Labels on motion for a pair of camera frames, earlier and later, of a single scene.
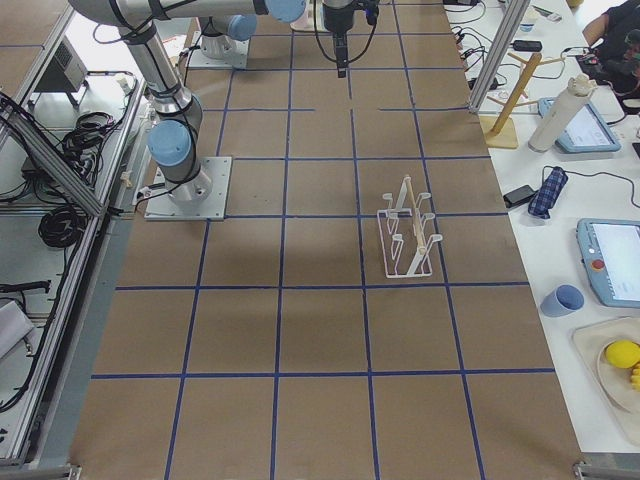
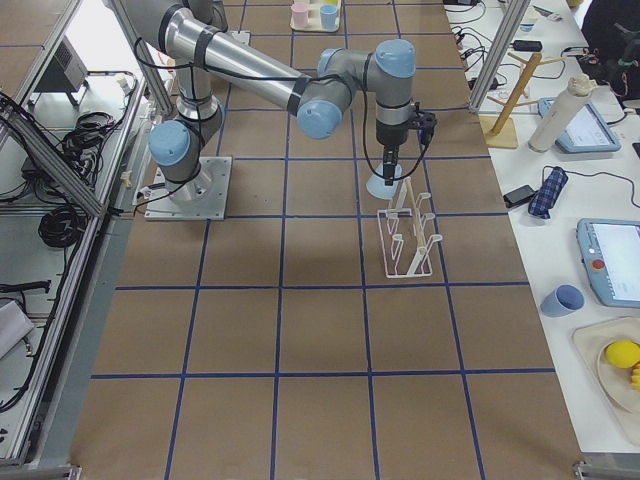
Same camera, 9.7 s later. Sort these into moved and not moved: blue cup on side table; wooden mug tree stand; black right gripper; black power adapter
Moved: black right gripper
Not moved: black power adapter; blue cup on side table; wooden mug tree stand
